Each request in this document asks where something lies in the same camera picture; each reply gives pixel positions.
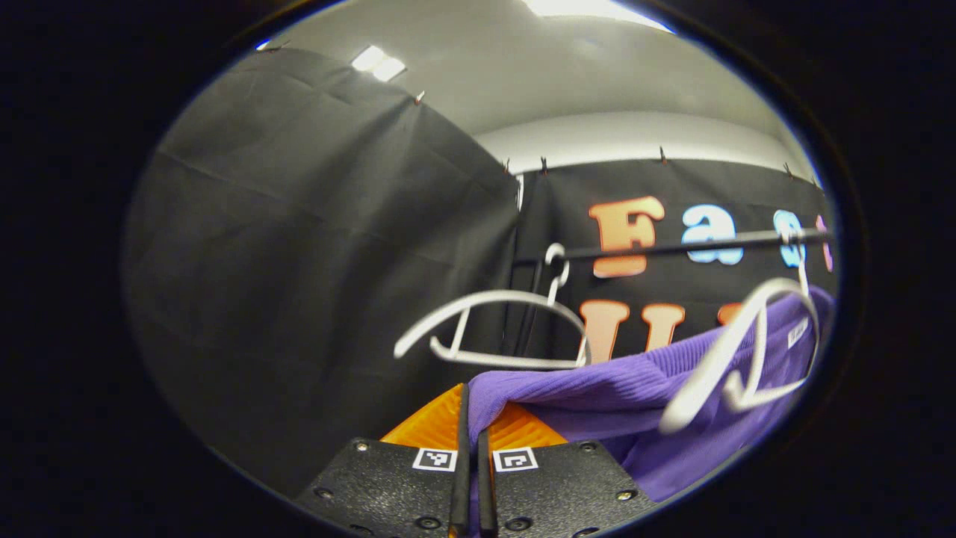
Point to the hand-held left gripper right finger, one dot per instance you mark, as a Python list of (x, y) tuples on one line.
[(567, 493)]

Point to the ceiling light panel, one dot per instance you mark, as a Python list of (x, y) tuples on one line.
[(379, 63), (590, 9)]

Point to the white plastic clothes hanger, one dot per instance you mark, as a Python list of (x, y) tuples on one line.
[(500, 294), (709, 364)]

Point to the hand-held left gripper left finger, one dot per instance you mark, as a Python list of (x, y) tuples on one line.
[(388, 486)]

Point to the black backdrop cloth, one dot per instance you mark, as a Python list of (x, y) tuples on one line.
[(299, 261), (567, 217)]

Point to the black clothes rack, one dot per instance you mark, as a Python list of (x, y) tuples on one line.
[(672, 246)]

